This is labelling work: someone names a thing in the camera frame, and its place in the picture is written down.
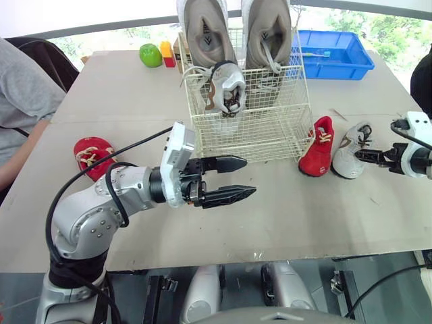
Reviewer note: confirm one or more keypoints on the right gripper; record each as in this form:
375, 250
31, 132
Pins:
396, 158

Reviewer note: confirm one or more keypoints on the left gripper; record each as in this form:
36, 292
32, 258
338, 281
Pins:
192, 194

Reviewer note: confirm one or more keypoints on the small white shoe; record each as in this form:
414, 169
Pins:
229, 81
347, 158

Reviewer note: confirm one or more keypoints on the small red shoe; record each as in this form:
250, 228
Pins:
98, 162
317, 152

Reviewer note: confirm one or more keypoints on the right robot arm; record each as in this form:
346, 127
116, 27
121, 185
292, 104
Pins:
422, 163

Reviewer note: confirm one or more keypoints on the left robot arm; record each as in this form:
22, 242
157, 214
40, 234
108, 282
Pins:
84, 216

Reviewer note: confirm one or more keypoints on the small brown stick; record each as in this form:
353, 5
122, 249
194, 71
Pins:
340, 115

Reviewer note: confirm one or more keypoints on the person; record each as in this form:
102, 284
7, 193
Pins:
423, 81
23, 101

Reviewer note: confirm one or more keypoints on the blue plastic bin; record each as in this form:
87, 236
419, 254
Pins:
337, 69

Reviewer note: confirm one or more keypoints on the robot body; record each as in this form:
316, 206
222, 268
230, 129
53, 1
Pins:
202, 293

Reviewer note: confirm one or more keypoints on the toothbrush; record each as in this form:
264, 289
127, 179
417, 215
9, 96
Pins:
315, 54

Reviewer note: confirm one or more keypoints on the brown cardboard box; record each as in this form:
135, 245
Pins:
177, 54

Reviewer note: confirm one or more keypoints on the yellow and red block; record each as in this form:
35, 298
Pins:
167, 54

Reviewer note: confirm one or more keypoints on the green toy apple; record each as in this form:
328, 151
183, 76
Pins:
150, 55

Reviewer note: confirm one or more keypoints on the large beige shoe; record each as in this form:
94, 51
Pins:
266, 30
202, 33

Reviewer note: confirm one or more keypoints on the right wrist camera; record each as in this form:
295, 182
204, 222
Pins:
418, 125

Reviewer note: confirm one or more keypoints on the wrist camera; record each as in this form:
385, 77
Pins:
418, 125
177, 145

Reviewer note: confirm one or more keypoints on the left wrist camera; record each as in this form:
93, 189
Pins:
177, 145

